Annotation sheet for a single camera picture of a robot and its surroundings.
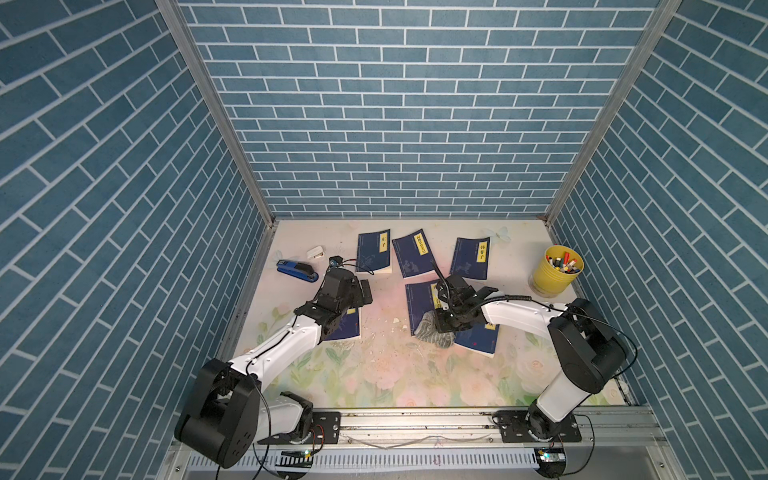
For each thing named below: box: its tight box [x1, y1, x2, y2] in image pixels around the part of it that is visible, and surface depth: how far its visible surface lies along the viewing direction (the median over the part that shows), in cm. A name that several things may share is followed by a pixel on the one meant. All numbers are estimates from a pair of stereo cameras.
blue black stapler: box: [276, 259, 319, 283], surface depth 104 cm
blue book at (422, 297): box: [405, 280, 448, 336], surface depth 98 cm
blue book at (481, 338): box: [453, 323, 500, 359], surface depth 89 cm
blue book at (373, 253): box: [356, 229, 392, 273], surface depth 110 cm
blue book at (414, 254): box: [392, 228, 436, 278], surface depth 110 cm
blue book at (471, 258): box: [449, 236, 491, 280], surface depth 110 cm
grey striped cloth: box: [414, 310, 455, 348], surface depth 88 cm
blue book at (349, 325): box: [324, 307, 360, 341], surface depth 91 cm
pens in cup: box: [546, 252, 580, 274], surface depth 96 cm
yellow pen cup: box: [533, 245, 585, 298], surface depth 95 cm
